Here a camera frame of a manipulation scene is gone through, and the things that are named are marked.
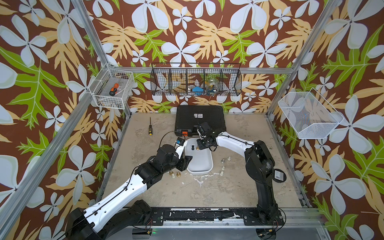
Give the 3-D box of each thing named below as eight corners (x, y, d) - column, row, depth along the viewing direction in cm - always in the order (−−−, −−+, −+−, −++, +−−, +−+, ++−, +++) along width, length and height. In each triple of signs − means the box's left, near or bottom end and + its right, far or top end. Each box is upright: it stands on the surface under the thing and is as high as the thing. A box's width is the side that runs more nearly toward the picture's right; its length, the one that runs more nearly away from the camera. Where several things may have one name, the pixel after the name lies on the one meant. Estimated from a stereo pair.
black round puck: (272, 180, 89) (275, 179, 87) (273, 170, 93) (275, 168, 91) (283, 184, 88) (286, 182, 85) (283, 173, 92) (286, 171, 89)
